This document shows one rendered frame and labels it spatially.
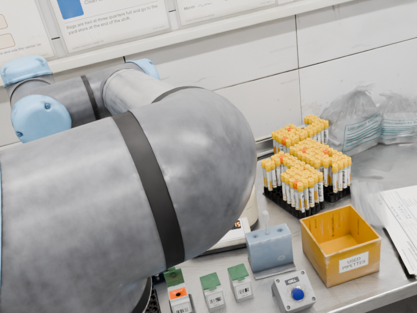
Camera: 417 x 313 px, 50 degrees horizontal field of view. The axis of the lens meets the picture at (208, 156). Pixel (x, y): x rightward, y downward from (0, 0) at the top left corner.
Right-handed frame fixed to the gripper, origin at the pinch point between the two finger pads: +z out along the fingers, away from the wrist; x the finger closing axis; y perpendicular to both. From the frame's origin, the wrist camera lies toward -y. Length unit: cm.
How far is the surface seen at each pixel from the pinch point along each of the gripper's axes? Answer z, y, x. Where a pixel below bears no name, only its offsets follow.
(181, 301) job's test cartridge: 18.9, -12.0, 7.1
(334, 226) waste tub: 21, -52, -3
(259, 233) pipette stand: 15.8, -33.3, -2.7
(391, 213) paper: 24, -69, -5
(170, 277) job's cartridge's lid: 16.1, -10.9, 2.5
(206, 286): 19.2, -18.0, 5.0
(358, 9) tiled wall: -14, -87, -53
